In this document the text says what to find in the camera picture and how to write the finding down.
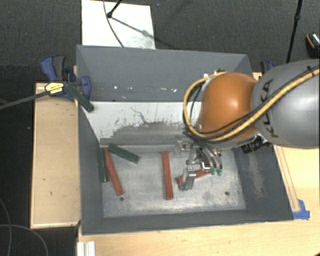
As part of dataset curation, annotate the dark green flat block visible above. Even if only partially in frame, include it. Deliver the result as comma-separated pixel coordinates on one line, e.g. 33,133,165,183
65,83,95,113
96,146,110,184
107,143,141,165

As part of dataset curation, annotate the pale wood flat board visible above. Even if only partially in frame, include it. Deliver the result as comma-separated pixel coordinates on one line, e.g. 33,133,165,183
29,82,82,230

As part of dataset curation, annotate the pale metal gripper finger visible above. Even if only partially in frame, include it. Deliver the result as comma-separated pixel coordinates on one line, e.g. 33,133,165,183
177,165,194,191
185,172,198,191

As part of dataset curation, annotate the black cylinder on white bracket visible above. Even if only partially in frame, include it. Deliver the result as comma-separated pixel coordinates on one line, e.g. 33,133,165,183
240,136,273,155

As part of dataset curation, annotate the red-brown flat block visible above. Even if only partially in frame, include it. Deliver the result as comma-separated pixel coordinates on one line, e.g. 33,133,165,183
161,150,174,201
175,168,212,186
103,146,125,196

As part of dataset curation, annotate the grey metal bin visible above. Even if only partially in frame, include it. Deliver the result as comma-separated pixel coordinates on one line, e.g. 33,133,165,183
75,44,295,236

